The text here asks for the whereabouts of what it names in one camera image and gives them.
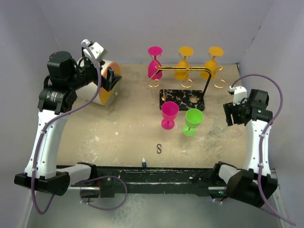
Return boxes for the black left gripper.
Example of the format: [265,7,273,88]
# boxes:
[67,58,121,91]

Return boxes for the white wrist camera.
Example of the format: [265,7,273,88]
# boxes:
[228,86,247,106]
[81,39,107,62]

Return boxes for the pink wine glass on table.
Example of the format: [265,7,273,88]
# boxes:
[161,101,179,130]

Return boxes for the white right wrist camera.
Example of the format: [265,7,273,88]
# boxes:
[228,86,247,106]

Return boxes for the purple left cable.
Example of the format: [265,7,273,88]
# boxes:
[31,42,103,215]

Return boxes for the orange wine glass front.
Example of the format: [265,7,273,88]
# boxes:
[204,46,224,79]

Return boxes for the black marble rack base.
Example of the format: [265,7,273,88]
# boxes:
[159,89,205,111]

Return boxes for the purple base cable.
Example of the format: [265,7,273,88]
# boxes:
[79,174,128,210]

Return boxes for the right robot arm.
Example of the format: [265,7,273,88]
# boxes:
[211,86,277,208]

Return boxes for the gold wire wine glass rack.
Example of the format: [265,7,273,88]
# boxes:
[147,46,211,88]

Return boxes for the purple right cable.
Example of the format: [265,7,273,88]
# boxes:
[230,74,297,226]

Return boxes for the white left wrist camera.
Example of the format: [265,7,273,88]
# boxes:
[81,39,107,62]

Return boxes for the orange wine glass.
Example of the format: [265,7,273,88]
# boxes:
[204,46,224,79]
[174,46,195,81]

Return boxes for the green wine glass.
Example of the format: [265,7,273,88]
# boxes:
[182,108,204,137]

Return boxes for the white round drawer box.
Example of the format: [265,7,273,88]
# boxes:
[76,60,121,106]

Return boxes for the clear glass cup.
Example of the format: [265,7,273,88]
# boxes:
[209,118,228,138]

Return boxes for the small white dropper bottle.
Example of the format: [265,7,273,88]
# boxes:
[142,158,147,168]

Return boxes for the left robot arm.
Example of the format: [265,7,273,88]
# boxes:
[14,49,122,196]

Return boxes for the pink wine glass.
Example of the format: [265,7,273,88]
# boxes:
[161,101,179,130]
[148,46,162,80]

